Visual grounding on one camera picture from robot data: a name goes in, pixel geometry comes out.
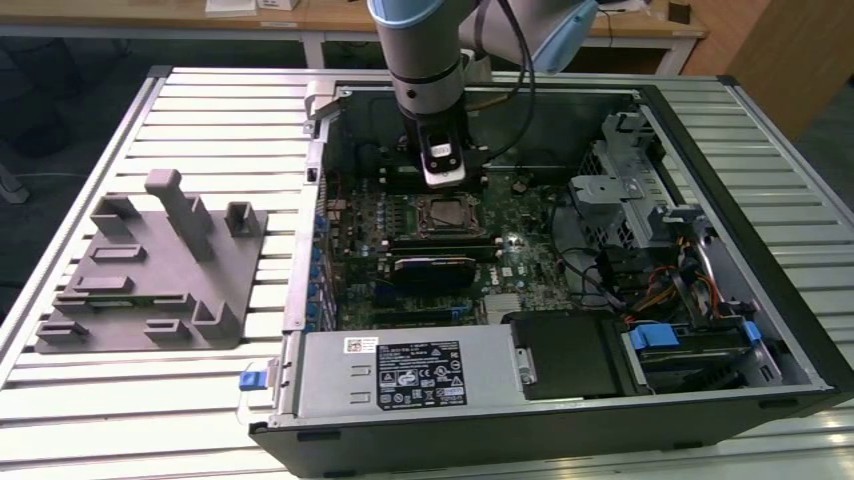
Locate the silver CPU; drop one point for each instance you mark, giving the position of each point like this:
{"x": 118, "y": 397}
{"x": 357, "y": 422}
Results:
{"x": 449, "y": 214}

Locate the black expansion slot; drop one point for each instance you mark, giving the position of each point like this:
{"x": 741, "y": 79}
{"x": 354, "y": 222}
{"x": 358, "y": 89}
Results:
{"x": 407, "y": 316}

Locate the grey parts rack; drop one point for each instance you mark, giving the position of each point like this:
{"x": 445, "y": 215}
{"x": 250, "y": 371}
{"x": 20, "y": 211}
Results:
{"x": 167, "y": 280}

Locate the wooden desk white legs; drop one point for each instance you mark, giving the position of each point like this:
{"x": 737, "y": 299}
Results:
{"x": 134, "y": 20}

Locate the small dark box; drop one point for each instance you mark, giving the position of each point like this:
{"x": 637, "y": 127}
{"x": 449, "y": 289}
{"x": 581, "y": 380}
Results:
{"x": 680, "y": 12}

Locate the silver chipset heat sink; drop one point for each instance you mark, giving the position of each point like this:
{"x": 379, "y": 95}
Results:
{"x": 504, "y": 303}

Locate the green motherboard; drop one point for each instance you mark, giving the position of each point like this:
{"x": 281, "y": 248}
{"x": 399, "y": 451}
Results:
{"x": 534, "y": 260}

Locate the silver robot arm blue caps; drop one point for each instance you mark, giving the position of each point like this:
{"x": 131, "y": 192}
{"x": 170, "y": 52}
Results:
{"x": 421, "y": 50}

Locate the small blue bay clip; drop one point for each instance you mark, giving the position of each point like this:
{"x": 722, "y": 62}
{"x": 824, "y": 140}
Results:
{"x": 752, "y": 334}

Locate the white box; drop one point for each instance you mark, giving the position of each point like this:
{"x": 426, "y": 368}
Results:
{"x": 230, "y": 5}

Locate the grey metal drive cage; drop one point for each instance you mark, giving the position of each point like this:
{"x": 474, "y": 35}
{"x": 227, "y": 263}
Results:
{"x": 614, "y": 190}

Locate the black graphics card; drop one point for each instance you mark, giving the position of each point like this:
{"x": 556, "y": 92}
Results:
{"x": 434, "y": 275}

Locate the CPU socket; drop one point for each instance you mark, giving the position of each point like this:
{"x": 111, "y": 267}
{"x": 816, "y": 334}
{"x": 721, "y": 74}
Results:
{"x": 446, "y": 233}

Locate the black RAM slot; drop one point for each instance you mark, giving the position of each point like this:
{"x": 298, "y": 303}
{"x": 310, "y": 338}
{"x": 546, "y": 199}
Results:
{"x": 427, "y": 252}
{"x": 427, "y": 243}

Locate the blue power supply latch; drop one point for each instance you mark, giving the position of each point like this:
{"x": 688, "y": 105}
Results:
{"x": 251, "y": 380}

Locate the black PC case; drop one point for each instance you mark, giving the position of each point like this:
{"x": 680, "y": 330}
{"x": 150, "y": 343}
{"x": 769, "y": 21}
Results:
{"x": 467, "y": 440}

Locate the black hard disk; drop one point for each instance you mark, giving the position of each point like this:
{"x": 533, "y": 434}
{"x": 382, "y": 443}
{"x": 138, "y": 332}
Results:
{"x": 688, "y": 370}

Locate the round coin cell battery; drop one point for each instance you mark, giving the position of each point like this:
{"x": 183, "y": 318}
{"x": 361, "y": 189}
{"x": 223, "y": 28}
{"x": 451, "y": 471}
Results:
{"x": 518, "y": 187}

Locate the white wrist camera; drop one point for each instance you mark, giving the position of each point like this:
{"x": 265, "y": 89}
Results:
{"x": 446, "y": 172}

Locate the grey furniture foot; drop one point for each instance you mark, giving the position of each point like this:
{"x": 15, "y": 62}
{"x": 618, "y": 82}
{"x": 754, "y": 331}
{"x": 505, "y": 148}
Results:
{"x": 15, "y": 187}

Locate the silver power supply unit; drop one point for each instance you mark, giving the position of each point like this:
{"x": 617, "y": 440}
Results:
{"x": 334, "y": 380}

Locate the wooden cabinet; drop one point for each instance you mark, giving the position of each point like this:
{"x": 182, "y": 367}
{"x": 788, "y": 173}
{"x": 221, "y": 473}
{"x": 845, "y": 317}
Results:
{"x": 788, "y": 60}

